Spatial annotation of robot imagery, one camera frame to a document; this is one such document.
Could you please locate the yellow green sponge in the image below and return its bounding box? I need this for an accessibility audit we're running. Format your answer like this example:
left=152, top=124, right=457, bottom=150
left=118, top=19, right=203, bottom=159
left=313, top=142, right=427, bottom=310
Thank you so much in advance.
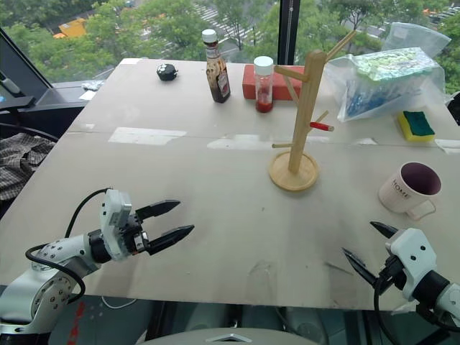
left=396, top=110, right=437, bottom=142

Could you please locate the filled clear zip bag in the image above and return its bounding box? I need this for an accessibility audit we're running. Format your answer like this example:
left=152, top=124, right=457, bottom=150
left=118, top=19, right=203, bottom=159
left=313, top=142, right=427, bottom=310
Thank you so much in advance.
left=324, top=47, right=447, bottom=124

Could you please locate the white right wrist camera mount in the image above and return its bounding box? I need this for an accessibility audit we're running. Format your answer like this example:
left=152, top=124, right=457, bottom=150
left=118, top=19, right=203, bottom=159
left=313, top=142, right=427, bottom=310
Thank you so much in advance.
left=385, top=227, right=438, bottom=303

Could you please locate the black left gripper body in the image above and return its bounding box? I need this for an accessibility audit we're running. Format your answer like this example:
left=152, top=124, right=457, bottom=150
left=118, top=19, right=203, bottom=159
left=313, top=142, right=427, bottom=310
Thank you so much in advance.
left=121, top=211, right=152, bottom=257

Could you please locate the black window frame post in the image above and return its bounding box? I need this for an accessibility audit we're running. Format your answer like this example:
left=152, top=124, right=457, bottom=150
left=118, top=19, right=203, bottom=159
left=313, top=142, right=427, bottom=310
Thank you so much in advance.
left=278, top=0, right=299, bottom=68

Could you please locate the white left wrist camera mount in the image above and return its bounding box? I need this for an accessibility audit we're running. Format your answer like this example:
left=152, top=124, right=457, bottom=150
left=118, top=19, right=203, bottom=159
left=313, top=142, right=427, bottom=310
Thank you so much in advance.
left=99, top=188, right=135, bottom=262

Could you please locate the red brick block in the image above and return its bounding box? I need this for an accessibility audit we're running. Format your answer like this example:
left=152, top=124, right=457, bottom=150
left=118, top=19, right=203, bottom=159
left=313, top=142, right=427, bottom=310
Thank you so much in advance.
left=242, top=64, right=303, bottom=104

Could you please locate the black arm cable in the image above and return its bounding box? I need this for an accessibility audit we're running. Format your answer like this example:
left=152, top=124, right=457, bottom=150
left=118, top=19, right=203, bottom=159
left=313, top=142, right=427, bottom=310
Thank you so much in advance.
left=372, top=257, right=460, bottom=345
left=24, top=186, right=115, bottom=305

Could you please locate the grey rounded robot torso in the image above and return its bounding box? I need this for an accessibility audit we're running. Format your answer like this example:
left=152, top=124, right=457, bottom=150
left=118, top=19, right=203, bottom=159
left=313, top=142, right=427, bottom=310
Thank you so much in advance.
left=138, top=324, right=314, bottom=345

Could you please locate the empty clear plastic bag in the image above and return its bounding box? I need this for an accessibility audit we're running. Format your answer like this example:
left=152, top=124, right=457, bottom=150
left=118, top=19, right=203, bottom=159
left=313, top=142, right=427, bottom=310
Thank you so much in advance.
left=380, top=22, right=452, bottom=61

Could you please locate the dark sauce bottle white cap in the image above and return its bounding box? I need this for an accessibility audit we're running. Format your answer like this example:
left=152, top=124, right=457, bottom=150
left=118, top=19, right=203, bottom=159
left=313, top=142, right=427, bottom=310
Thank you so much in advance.
left=201, top=28, right=232, bottom=105

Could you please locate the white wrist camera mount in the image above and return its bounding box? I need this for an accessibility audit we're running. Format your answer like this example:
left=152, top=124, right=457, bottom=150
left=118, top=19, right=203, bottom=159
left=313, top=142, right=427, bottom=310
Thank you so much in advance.
left=99, top=188, right=135, bottom=262
left=385, top=227, right=438, bottom=303

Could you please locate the checkered cloth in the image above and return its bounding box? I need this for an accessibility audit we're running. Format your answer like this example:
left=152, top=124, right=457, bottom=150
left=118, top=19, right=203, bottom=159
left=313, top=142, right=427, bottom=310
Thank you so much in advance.
left=0, top=132, right=58, bottom=202

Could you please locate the black round gadget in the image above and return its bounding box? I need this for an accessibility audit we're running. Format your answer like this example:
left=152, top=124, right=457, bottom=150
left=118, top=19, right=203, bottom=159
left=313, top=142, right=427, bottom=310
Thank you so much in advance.
left=155, top=63, right=179, bottom=83

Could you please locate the thin white cable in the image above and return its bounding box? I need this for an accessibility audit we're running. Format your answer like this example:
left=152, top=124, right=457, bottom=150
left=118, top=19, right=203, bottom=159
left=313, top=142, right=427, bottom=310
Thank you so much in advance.
left=101, top=295, right=137, bottom=310

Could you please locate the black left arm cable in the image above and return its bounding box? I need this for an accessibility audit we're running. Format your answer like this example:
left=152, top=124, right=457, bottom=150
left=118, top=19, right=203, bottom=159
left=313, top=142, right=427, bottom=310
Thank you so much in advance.
left=24, top=186, right=115, bottom=305

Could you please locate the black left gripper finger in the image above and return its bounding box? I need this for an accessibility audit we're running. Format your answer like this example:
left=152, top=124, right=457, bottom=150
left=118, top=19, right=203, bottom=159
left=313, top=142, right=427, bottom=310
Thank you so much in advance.
left=146, top=224, right=196, bottom=257
left=134, top=200, right=181, bottom=221

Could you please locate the wooden mug tree stand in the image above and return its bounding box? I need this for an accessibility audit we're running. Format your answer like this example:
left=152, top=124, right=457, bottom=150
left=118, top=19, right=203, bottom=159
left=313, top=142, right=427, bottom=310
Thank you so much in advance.
left=268, top=29, right=358, bottom=193

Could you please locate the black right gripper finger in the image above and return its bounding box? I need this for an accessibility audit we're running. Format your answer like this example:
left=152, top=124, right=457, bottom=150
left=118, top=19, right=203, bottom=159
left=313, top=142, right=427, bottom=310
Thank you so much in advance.
left=341, top=247, right=380, bottom=289
left=369, top=221, right=400, bottom=240

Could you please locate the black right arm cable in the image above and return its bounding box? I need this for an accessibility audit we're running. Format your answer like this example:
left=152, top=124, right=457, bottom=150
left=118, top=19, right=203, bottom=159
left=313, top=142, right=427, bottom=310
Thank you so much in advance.
left=372, top=257, right=460, bottom=345

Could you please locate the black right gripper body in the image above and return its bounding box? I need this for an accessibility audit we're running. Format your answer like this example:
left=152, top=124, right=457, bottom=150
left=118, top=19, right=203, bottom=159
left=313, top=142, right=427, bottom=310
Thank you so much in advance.
left=375, top=255, right=406, bottom=293

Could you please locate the clear jar with red sauce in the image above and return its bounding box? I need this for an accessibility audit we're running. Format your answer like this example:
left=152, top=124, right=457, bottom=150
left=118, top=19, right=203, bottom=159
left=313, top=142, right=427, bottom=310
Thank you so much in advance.
left=253, top=55, right=275, bottom=114

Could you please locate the white mug purple interior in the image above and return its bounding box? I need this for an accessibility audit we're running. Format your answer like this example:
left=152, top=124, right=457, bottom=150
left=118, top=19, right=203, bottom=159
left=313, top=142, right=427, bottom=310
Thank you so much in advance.
left=377, top=162, right=443, bottom=221

